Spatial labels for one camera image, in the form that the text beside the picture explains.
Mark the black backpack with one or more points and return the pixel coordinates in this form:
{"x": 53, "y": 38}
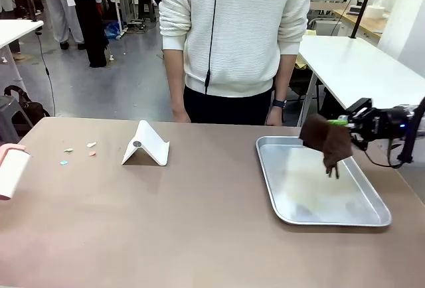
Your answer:
{"x": 30, "y": 109}

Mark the blue plastic bag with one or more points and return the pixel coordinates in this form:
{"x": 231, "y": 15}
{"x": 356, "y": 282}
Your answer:
{"x": 113, "y": 31}

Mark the grey stool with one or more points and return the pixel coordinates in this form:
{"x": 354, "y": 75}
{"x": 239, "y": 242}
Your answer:
{"x": 10, "y": 115}

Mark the large white background table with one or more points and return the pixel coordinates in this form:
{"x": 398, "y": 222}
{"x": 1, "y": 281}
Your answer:
{"x": 358, "y": 65}

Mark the blue paper scrap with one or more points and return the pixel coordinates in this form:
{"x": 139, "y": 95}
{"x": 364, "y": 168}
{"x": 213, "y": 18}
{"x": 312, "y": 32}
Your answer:
{"x": 63, "y": 162}

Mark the white paper scrap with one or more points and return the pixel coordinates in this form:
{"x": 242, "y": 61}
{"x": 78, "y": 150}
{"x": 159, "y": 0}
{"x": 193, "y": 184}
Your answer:
{"x": 91, "y": 144}

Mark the person's right forearm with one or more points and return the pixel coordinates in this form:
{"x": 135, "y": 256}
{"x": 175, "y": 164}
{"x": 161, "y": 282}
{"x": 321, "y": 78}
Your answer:
{"x": 175, "y": 79}

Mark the silver metal tray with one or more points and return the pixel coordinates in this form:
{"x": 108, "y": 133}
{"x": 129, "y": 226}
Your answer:
{"x": 318, "y": 201}

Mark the orange paper scrap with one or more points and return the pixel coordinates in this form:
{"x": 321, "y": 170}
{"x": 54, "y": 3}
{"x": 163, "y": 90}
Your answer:
{"x": 92, "y": 153}

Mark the person's right hand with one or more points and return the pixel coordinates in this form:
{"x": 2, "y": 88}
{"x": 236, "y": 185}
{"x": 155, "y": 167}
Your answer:
{"x": 181, "y": 115}

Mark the dark brown cloth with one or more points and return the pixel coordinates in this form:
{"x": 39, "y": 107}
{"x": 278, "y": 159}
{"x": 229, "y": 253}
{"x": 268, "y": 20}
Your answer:
{"x": 328, "y": 142}

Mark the small white background table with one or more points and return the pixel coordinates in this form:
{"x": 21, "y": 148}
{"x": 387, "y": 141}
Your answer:
{"x": 16, "y": 30}

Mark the person's left forearm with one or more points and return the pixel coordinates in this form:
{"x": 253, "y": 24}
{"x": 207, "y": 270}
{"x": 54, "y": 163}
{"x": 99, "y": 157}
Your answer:
{"x": 285, "y": 79}

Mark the wooden top workbench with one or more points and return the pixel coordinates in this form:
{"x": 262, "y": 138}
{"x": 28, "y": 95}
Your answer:
{"x": 365, "y": 22}

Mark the person's left hand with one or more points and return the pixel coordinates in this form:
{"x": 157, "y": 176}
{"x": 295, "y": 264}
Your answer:
{"x": 274, "y": 117}

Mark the white folding stand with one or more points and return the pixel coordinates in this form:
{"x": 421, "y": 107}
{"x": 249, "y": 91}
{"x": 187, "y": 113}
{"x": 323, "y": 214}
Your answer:
{"x": 149, "y": 145}

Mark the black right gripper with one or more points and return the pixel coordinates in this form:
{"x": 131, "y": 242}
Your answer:
{"x": 378, "y": 122}

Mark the black trousers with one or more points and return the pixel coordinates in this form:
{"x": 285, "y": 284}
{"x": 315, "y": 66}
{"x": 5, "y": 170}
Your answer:
{"x": 229, "y": 109}

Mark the bystander in grey trousers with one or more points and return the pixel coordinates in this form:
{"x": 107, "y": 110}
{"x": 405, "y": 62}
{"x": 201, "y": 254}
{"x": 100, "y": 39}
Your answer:
{"x": 61, "y": 12}

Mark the black tripod pole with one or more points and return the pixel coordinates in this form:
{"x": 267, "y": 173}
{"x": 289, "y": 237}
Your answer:
{"x": 363, "y": 2}

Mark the black wristwatch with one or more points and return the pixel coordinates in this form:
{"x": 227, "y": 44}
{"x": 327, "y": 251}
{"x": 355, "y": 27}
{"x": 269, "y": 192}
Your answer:
{"x": 279, "y": 103}

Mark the white round container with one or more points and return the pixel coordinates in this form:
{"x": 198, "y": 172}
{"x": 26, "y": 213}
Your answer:
{"x": 375, "y": 12}

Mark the bystander in black trousers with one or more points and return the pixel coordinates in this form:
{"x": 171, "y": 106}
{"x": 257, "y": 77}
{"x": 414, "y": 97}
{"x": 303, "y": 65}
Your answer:
{"x": 94, "y": 19}

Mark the white knit sweater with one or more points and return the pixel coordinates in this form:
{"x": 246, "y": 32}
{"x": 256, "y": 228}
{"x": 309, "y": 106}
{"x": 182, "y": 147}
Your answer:
{"x": 239, "y": 26}

